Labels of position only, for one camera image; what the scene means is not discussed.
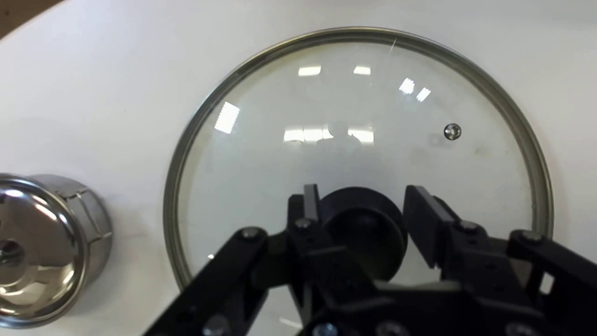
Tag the glass lid with black knob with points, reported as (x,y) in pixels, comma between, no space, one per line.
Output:
(374,99)

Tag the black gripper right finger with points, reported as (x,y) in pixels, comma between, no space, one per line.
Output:
(485,262)

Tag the short silver pot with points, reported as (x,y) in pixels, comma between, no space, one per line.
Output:
(94,224)

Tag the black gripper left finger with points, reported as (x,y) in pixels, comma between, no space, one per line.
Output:
(249,267)

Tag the wide silver pot lid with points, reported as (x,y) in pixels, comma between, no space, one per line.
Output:
(38,249)

